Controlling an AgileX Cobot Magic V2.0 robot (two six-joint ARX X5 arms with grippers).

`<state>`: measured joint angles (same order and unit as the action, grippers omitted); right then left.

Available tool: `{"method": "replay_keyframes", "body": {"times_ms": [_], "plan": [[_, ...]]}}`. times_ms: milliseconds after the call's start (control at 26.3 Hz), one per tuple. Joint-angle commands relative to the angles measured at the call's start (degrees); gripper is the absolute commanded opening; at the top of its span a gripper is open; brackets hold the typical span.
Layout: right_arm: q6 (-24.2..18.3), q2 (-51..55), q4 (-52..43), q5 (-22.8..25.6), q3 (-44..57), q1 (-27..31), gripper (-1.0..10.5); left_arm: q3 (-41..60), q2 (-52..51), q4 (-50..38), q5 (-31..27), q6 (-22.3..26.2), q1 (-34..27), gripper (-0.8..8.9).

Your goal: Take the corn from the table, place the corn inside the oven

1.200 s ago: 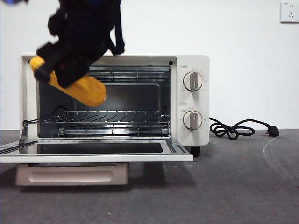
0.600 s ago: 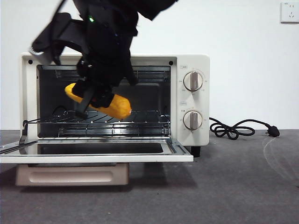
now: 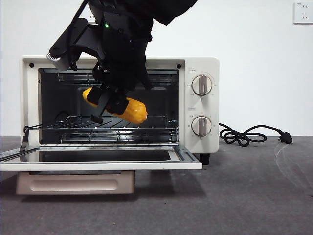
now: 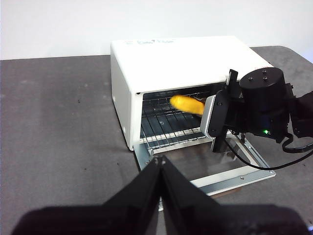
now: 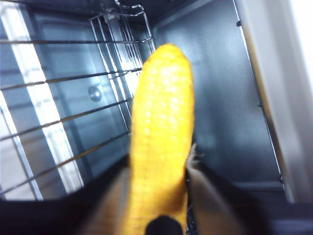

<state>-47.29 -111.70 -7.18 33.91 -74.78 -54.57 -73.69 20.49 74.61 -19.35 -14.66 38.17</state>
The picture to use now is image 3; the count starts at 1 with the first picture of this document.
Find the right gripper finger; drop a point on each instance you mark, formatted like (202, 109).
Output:
(95, 95)
(117, 102)

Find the yellow corn cob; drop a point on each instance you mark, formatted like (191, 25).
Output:
(137, 110)

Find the cream glass oven door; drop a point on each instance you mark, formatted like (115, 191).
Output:
(97, 165)

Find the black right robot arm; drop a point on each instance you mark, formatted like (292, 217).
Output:
(127, 49)

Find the cream Toshiba toaster oven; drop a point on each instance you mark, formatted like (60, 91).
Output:
(203, 66)

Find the cream temperature knob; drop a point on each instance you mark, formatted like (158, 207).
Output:
(202, 85)

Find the cream timer knob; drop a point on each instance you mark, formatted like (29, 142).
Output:
(201, 126)

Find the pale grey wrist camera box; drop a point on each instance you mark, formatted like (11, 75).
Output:
(61, 63)

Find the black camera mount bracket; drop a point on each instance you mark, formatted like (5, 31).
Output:
(80, 36)

